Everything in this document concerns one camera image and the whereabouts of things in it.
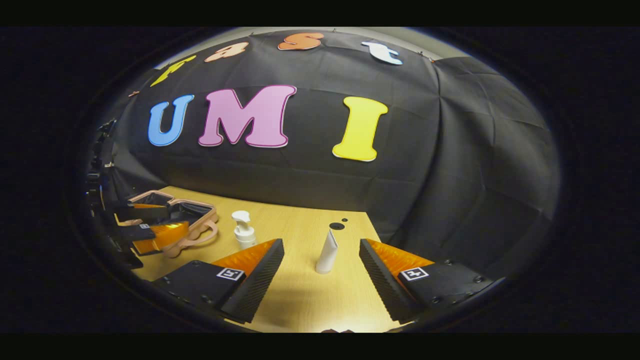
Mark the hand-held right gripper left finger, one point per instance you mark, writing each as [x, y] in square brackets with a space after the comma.
[257, 285]

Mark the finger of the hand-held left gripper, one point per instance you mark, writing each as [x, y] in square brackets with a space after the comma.
[150, 214]
[137, 232]

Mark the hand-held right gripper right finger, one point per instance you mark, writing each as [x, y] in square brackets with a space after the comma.
[382, 287]

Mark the pink hard-shell suitcase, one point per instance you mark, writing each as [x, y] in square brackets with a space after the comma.
[209, 215]

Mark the white squeeze tube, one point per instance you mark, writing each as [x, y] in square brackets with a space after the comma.
[327, 255]

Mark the black backdrop cloth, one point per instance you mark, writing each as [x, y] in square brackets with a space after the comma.
[320, 190]

